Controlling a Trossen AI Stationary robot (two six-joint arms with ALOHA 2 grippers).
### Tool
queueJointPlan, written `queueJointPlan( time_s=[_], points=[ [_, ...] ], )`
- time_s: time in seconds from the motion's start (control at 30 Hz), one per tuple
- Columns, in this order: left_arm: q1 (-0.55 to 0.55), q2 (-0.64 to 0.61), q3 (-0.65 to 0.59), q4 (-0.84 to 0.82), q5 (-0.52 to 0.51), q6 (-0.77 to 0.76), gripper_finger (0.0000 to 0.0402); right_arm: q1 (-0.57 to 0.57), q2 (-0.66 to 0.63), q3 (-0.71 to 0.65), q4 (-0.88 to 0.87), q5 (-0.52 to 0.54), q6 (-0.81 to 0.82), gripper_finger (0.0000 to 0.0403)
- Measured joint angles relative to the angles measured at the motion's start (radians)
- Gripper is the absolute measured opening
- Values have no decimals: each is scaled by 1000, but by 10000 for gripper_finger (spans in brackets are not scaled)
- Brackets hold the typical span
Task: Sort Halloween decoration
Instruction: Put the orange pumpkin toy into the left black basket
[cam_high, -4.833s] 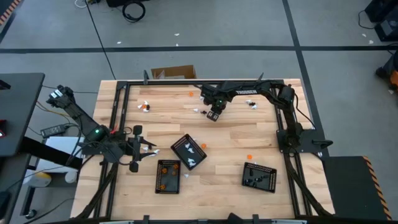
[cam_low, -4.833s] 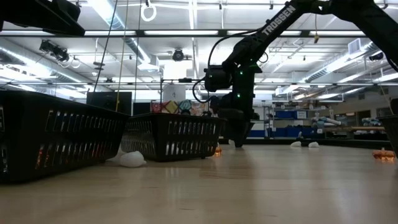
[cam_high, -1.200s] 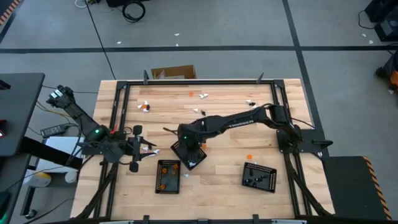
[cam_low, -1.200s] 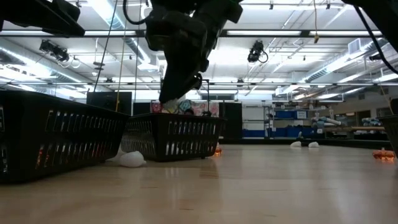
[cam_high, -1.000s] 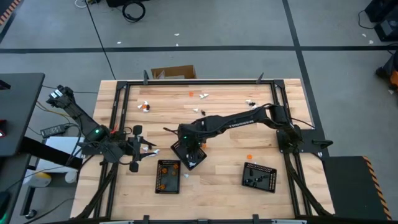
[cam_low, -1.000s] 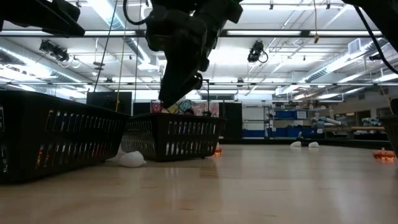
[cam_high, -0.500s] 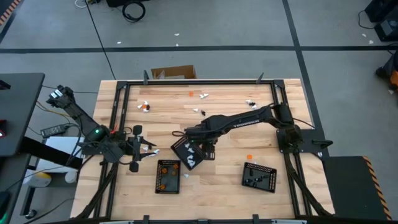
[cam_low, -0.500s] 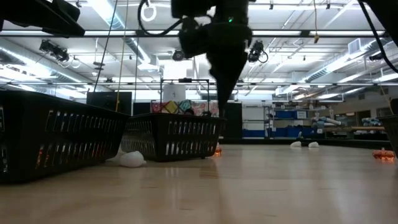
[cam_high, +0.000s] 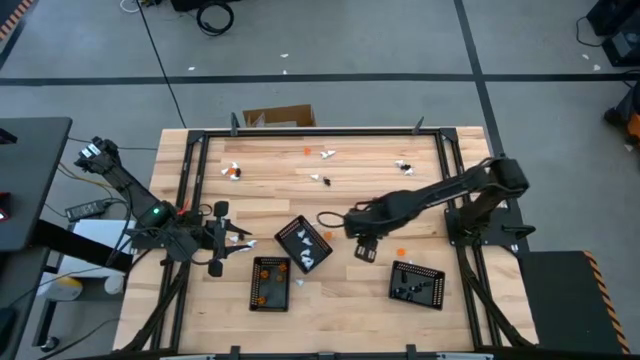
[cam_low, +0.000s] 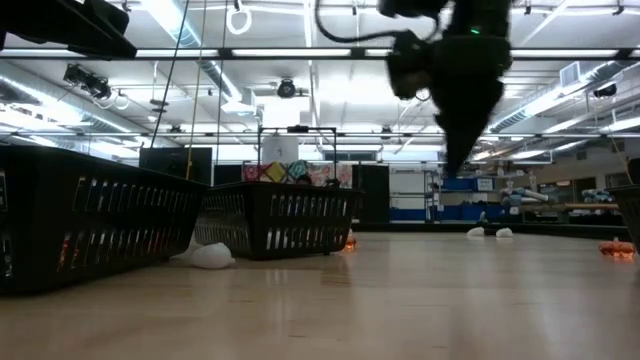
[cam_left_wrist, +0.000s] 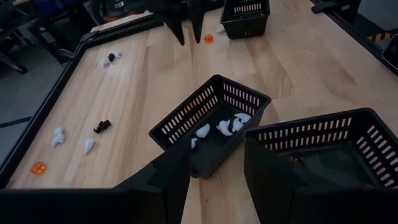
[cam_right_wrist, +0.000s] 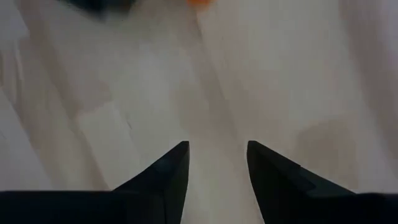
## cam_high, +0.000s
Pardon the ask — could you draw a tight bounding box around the black slotted plastic basket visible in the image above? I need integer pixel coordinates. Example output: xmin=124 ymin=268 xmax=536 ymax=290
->
xmin=388 ymin=258 xmax=447 ymax=311
xmin=273 ymin=214 xmax=334 ymax=275
xmin=248 ymin=256 xmax=292 ymax=313

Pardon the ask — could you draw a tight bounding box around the black power adapter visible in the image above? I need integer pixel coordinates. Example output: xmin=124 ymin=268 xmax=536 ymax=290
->
xmin=64 ymin=198 xmax=114 ymax=223

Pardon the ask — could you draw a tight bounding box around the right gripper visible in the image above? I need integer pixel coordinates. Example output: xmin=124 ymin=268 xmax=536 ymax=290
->
xmin=343 ymin=196 xmax=402 ymax=264

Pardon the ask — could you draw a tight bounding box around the yellow and white object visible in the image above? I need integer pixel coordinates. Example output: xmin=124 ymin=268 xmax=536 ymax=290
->
xmin=37 ymin=276 xmax=84 ymax=302

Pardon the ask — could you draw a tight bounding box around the black desk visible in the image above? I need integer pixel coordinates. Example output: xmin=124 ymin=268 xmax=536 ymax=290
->
xmin=0 ymin=116 xmax=134 ymax=274

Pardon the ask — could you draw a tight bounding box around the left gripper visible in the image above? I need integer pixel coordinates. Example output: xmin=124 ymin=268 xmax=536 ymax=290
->
xmin=168 ymin=200 xmax=253 ymax=278

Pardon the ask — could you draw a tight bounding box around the white round object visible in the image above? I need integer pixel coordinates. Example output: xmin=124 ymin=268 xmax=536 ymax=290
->
xmin=103 ymin=273 xmax=125 ymax=296

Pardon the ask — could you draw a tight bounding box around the black and orange machine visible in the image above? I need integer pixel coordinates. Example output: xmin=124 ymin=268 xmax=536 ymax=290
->
xmin=603 ymin=82 xmax=640 ymax=147

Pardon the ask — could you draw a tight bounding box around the white flat box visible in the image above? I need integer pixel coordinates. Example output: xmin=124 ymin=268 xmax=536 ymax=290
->
xmin=58 ymin=219 xmax=134 ymax=279

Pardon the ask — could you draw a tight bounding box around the long black floor cable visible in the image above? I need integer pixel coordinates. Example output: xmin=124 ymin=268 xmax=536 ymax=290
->
xmin=134 ymin=0 xmax=188 ymax=129

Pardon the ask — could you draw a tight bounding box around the thin black cable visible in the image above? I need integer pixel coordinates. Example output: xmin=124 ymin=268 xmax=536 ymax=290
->
xmin=67 ymin=136 xmax=159 ymax=152
xmin=575 ymin=14 xmax=606 ymax=49

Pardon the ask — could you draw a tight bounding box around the black braided cable sleeve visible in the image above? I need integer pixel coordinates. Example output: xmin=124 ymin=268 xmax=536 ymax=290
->
xmin=457 ymin=247 xmax=534 ymax=349
xmin=119 ymin=247 xmax=194 ymax=354

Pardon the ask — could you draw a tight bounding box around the black cabinet with hazard stripe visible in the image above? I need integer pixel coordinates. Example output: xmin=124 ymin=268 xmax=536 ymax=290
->
xmin=516 ymin=249 xmax=632 ymax=356

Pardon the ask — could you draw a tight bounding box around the brown cardboard box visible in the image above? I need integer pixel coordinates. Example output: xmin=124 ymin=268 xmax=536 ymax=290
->
xmin=243 ymin=104 xmax=317 ymax=128

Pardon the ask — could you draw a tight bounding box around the black equipment case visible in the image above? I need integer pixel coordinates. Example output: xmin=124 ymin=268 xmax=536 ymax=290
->
xmin=585 ymin=0 xmax=640 ymax=69

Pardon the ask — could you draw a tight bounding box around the black rolling stand base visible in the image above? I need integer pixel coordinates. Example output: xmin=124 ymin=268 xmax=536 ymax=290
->
xmin=31 ymin=298 xmax=62 ymax=354

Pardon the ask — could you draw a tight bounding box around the coiled black cable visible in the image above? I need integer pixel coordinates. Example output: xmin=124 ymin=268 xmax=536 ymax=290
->
xmin=196 ymin=1 xmax=235 ymax=37

